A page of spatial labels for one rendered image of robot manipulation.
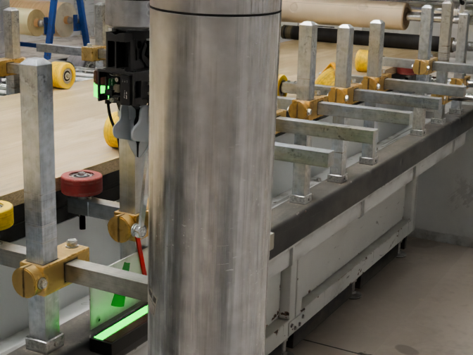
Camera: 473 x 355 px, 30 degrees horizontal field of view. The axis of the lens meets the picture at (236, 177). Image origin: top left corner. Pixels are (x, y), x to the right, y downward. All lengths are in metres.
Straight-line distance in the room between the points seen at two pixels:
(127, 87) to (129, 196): 0.28
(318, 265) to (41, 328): 1.81
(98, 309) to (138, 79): 0.42
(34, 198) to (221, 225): 0.69
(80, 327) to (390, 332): 1.89
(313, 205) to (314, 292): 0.89
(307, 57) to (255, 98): 1.49
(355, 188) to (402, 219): 1.49
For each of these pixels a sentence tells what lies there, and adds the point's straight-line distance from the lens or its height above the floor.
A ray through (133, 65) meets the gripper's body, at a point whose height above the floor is 1.16.
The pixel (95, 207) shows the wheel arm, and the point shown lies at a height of 0.85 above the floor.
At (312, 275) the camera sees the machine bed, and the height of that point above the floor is 0.23.
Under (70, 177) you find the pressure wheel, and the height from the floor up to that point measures 0.91.
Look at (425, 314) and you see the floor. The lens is 3.47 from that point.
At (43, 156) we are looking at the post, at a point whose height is 1.03.
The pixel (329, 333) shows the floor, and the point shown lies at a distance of 3.24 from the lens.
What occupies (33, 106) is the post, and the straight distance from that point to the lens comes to 1.36.
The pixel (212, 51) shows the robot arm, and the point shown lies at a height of 1.27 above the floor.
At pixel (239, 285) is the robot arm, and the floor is 1.06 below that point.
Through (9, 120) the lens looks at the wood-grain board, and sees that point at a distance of 2.30.
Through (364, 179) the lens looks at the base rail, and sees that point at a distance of 2.62.
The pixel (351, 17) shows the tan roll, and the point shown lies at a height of 1.03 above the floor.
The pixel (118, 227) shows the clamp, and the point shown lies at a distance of 1.60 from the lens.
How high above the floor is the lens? 1.35
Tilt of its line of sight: 15 degrees down
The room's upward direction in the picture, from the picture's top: 2 degrees clockwise
